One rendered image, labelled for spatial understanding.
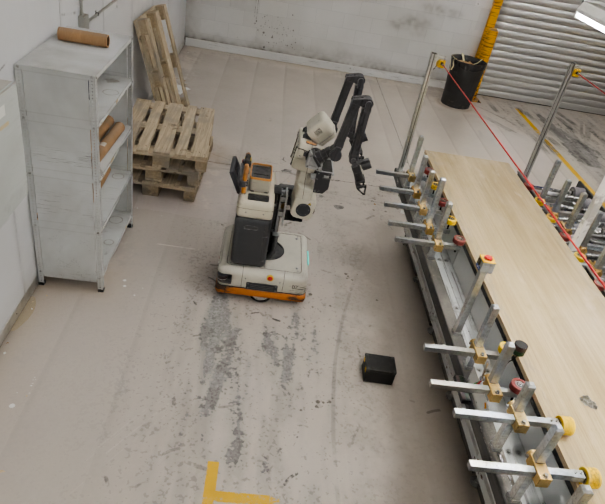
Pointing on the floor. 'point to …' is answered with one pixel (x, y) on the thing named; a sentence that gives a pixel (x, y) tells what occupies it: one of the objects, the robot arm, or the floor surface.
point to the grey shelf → (76, 153)
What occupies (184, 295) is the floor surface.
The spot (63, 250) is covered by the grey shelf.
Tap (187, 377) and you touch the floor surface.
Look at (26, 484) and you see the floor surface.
